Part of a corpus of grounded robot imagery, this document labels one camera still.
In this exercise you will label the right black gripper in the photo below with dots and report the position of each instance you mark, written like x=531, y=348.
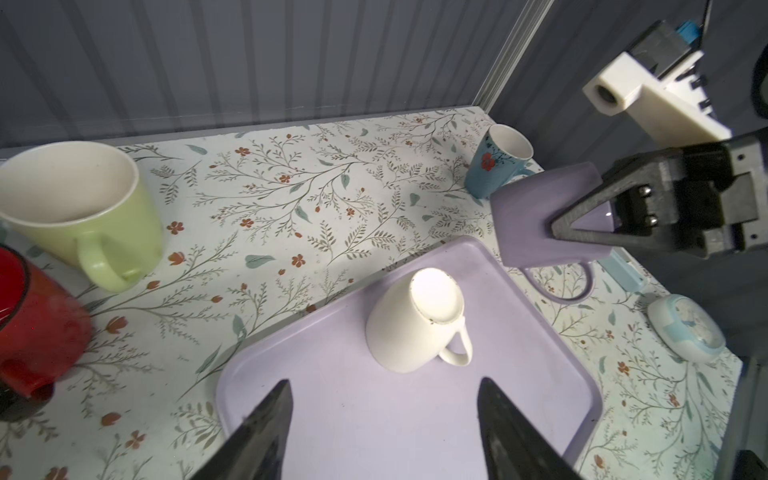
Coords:
x=706, y=200

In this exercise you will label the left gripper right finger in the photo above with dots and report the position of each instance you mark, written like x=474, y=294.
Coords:
x=513, y=448

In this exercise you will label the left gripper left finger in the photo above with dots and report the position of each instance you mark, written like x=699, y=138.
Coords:
x=256, y=449

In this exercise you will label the purple mug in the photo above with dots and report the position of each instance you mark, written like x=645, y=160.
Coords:
x=522, y=212

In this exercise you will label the blue dotted mug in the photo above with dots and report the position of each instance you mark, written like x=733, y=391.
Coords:
x=502, y=153

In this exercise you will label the white mug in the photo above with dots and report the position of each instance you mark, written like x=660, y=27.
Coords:
x=419, y=318

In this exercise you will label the red mug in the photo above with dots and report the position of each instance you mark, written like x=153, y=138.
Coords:
x=44, y=332

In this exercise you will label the light green mug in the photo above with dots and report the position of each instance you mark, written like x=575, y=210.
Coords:
x=86, y=204

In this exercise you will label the lavender plastic tray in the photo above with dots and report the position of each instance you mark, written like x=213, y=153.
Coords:
x=353, y=419

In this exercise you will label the white round clock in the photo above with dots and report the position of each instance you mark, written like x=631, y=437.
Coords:
x=686, y=328

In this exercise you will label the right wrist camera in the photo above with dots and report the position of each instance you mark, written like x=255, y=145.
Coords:
x=655, y=81

